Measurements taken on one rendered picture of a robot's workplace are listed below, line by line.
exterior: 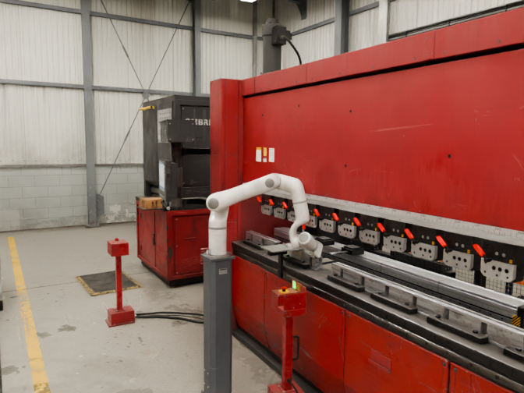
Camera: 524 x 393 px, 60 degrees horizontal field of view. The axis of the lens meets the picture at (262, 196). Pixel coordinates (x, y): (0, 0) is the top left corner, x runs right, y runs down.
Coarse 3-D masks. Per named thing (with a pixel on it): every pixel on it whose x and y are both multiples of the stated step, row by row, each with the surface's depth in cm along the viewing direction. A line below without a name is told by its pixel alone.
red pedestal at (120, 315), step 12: (108, 240) 437; (120, 240) 438; (108, 252) 433; (120, 252) 425; (120, 264) 434; (120, 276) 435; (120, 288) 437; (120, 300) 438; (108, 312) 440; (120, 312) 434; (132, 312) 439; (108, 324) 432; (120, 324) 433
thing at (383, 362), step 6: (372, 354) 250; (378, 354) 246; (372, 360) 250; (378, 360) 246; (384, 360) 242; (390, 360) 238; (378, 366) 244; (384, 366) 242; (390, 366) 239; (390, 372) 239
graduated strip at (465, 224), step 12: (276, 192) 353; (288, 192) 338; (348, 204) 279; (360, 204) 269; (408, 216) 238; (420, 216) 230; (432, 216) 224; (468, 228) 207; (480, 228) 201; (492, 228) 196; (504, 228) 192
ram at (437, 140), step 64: (448, 64) 212; (512, 64) 185; (256, 128) 376; (320, 128) 300; (384, 128) 249; (448, 128) 213; (512, 128) 187; (320, 192) 303; (384, 192) 252; (448, 192) 215; (512, 192) 188
